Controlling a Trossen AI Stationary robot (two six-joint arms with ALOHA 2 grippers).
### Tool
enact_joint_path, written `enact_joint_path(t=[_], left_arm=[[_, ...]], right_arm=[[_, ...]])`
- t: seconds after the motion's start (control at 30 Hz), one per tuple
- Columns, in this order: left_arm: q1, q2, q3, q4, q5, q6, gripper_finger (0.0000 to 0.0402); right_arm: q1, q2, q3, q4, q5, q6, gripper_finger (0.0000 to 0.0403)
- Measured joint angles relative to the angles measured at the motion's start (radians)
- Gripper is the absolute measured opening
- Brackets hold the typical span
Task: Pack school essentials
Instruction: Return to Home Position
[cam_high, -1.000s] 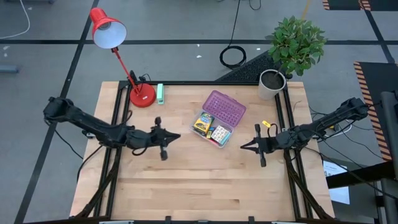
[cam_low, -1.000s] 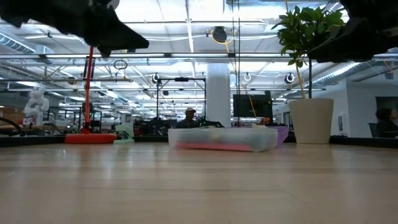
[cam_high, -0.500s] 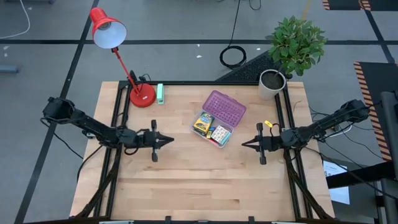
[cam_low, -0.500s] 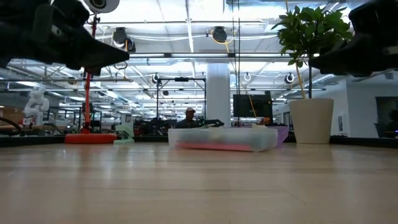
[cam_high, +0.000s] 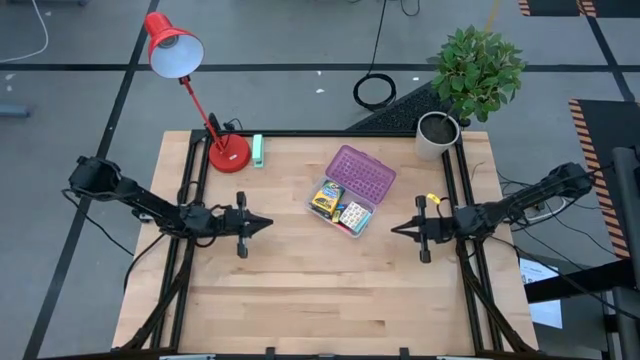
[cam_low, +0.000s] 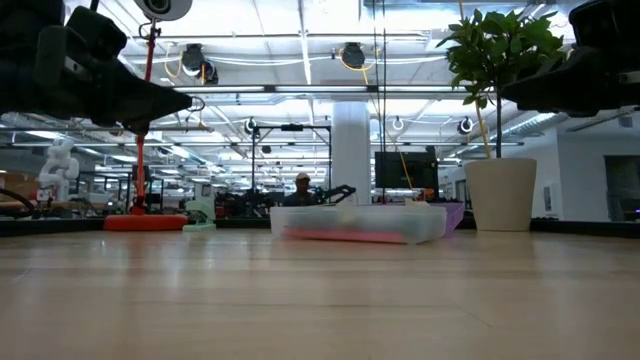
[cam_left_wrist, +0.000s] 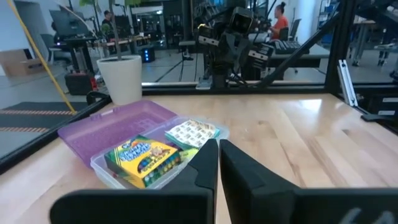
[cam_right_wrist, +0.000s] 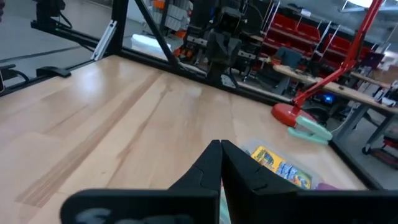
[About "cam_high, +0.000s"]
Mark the hazard striped floor mat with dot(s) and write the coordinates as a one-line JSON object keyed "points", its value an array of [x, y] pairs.
{"points": [[607, 150], [550, 7]]}

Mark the black aluminium table frame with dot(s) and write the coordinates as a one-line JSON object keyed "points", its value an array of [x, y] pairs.
{"points": [[325, 133]]}

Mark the red desk lamp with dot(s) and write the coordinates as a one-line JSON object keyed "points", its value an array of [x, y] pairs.
{"points": [[230, 155]]}

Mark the clear pencil case purple lid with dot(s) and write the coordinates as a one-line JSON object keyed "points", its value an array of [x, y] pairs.
{"points": [[360, 172]]}

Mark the black metal beam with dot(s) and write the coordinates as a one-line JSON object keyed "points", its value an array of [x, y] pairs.
{"points": [[575, 282]]}

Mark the printed sticker pad blue edge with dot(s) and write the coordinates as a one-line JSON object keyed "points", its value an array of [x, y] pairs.
{"points": [[354, 216]]}

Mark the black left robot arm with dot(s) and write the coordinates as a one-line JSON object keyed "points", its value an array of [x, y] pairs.
{"points": [[150, 205]]}

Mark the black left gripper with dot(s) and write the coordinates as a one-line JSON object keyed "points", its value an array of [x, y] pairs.
{"points": [[230, 222]]}

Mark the yellow tag on gripper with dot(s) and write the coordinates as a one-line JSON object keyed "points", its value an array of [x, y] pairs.
{"points": [[433, 198]]}

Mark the grey metal post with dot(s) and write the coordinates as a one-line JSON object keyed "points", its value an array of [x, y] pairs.
{"points": [[627, 225]]}

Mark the green crayon box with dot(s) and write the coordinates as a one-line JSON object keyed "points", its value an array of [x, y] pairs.
{"points": [[327, 197]]}

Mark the mint green stapler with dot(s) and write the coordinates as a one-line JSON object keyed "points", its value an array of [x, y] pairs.
{"points": [[258, 150]]}

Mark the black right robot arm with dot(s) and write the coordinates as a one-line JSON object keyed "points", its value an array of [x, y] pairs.
{"points": [[505, 210]]}

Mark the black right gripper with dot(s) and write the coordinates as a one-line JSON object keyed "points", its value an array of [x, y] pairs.
{"points": [[437, 227]]}

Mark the black ribbed floor mat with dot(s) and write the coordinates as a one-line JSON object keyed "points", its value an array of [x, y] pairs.
{"points": [[400, 115]]}

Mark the green plant in white pot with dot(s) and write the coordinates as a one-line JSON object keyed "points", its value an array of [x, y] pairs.
{"points": [[475, 70]]}

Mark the white paper sheet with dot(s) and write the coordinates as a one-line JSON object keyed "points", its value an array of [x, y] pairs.
{"points": [[545, 310]]}

